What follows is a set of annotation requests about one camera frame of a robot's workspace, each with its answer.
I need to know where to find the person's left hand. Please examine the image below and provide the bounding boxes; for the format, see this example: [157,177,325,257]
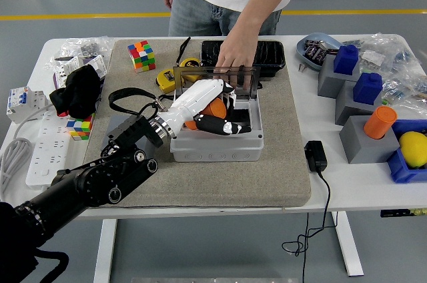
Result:
[215,34,260,92]

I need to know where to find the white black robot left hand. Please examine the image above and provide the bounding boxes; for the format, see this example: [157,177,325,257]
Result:
[155,78,254,137]

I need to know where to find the orange cylinder battery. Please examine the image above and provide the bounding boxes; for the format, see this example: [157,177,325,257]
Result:
[363,105,399,140]
[184,98,230,131]

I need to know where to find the grey junction box smoked lid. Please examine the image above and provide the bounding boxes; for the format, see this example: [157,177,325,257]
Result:
[169,65,266,163]

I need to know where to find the black plastic tray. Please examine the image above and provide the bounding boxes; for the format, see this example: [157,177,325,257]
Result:
[199,39,287,79]

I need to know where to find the yellow tape measure grey label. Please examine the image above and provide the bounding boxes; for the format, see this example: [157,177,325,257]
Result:
[152,68,177,103]

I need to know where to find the yellow tape measure 5m label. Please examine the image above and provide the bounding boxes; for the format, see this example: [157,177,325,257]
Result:
[175,36,203,82]

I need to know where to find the pale blue dish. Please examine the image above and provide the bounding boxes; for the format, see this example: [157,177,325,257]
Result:
[296,32,344,72]

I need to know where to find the large colourful puzzle cube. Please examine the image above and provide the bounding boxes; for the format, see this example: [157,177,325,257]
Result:
[127,40,157,73]

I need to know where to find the dark circuit modules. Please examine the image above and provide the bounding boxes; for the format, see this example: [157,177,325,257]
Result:
[303,39,340,63]

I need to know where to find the grey holder block round hole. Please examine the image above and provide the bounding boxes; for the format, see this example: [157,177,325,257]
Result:
[105,114,157,160]
[339,115,401,165]

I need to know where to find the grey-brown mat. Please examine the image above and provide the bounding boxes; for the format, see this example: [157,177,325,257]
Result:
[76,38,313,210]

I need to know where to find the grey holder block square hole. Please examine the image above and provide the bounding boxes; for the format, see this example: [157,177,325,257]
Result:
[334,81,384,127]
[317,53,363,99]

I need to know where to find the clear bag of screws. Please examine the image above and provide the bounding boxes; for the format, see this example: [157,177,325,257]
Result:
[55,35,116,63]

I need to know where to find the blue plastic block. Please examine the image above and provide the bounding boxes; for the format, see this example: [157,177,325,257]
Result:
[352,72,384,105]
[333,45,360,75]

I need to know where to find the black cloth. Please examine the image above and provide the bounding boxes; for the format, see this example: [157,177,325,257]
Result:
[49,64,103,119]

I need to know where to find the small colourful puzzle cube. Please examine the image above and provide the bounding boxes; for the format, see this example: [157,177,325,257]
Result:
[65,112,96,142]

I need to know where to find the white breaker with purple label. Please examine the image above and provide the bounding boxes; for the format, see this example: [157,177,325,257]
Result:
[53,54,108,89]

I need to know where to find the black power adapter plug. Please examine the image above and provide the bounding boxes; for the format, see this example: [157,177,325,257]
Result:
[305,140,329,173]

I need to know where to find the white power strip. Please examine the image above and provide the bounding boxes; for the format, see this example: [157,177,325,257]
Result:
[25,111,73,190]

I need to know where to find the clear bags of small parts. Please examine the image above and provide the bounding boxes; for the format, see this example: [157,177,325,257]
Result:
[343,31,427,110]

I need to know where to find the white circuit breaker blue switches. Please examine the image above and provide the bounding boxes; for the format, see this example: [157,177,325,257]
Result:
[5,85,47,123]

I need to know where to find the white table leg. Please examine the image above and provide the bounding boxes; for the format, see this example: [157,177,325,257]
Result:
[93,218,117,283]
[331,211,364,278]

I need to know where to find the yellow lemon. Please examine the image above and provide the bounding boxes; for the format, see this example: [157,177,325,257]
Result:
[399,131,427,170]

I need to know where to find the blue storage bin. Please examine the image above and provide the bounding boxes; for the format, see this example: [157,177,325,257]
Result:
[386,119,427,184]

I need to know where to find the black table control panel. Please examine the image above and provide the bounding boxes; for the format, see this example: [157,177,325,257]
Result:
[380,208,427,219]

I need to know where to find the black adapter cord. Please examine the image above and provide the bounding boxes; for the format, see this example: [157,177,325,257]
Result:
[282,169,333,283]

